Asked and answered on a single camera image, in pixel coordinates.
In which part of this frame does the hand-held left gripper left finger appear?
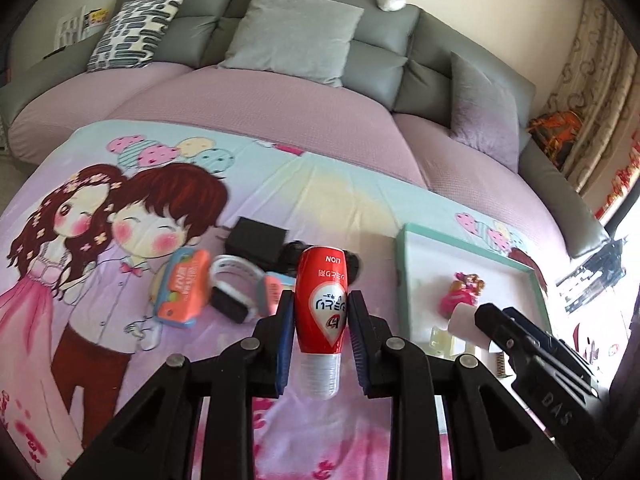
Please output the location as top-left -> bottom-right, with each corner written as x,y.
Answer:
60,290 -> 296,480

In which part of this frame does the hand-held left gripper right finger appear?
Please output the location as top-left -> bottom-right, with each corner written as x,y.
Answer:
347,290 -> 581,480

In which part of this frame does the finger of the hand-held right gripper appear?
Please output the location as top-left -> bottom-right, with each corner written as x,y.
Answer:
474,302 -> 556,378
502,306 -> 553,348

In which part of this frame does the white tape roll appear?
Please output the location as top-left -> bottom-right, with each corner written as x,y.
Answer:
446,302 -> 493,351

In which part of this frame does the clear yellowish plastic case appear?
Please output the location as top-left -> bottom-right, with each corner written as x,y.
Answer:
429,325 -> 468,353

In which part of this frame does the red bottle with clear cap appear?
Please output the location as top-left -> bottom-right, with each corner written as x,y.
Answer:
292,245 -> 351,401

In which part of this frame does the small orange blue toy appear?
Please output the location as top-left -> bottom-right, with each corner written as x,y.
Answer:
257,271 -> 296,318

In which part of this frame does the white teal-rimmed tray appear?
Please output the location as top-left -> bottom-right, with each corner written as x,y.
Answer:
395,222 -> 556,376

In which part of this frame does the white smartwatch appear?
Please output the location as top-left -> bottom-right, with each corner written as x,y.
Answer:
207,255 -> 266,325

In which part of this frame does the black power adapter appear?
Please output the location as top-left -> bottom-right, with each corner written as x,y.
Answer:
223,216 -> 290,271

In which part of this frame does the orange blue snack packet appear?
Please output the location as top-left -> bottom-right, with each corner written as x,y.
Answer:
152,247 -> 210,329

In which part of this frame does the black metal railing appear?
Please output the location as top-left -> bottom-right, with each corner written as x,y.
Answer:
557,240 -> 626,316

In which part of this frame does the printed cartoon blanket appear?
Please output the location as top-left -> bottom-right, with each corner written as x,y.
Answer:
0,120 -> 621,480

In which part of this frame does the red hanging decoration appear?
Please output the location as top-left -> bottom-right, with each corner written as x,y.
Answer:
597,160 -> 640,216

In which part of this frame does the orange bag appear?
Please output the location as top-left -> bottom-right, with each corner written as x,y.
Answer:
527,110 -> 583,168

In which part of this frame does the lavender pillow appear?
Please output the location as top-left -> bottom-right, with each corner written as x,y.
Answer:
449,51 -> 521,173

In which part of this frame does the beige patterned curtain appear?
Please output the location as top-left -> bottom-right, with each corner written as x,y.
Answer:
562,0 -> 640,201

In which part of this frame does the pink sofa cover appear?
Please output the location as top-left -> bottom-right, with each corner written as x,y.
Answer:
7,57 -> 566,241

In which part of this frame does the grey pillow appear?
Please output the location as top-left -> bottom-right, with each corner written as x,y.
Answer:
217,0 -> 365,88

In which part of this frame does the grey sofa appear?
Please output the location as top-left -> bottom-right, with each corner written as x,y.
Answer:
0,0 -> 611,261

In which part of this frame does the black white patterned pillow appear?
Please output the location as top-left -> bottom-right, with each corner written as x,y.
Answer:
86,0 -> 190,73

